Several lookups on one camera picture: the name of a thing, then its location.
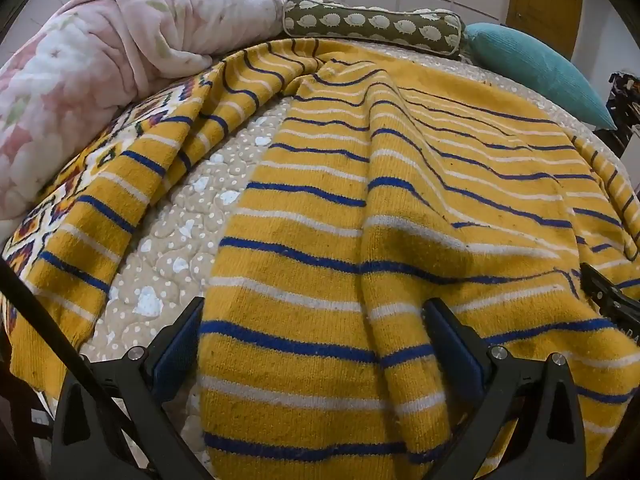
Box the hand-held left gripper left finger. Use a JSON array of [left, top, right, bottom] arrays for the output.
[[50, 296, 211, 480]]

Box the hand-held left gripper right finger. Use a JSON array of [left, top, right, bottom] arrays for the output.
[[422, 297, 588, 480]]

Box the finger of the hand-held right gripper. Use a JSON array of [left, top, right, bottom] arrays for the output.
[[580, 262, 640, 321]]

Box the yellow striped knit sweater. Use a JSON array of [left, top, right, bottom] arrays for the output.
[[0, 37, 640, 480]]

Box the beige quilted bed cover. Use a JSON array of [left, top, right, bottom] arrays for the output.
[[80, 37, 626, 480]]

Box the geometric patterned blanket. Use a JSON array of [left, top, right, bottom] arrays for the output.
[[0, 71, 213, 321]]

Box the teal knit pillow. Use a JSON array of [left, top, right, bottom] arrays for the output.
[[462, 22, 618, 131]]

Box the pink floral blanket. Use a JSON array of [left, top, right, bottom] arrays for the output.
[[0, 0, 313, 241]]

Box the wooden door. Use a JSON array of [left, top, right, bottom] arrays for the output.
[[505, 0, 585, 59]]

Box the olive hedgehog print bolster pillow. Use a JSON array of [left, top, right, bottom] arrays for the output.
[[282, 0, 467, 58]]

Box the thick black cable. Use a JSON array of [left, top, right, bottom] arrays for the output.
[[0, 259, 203, 480]]

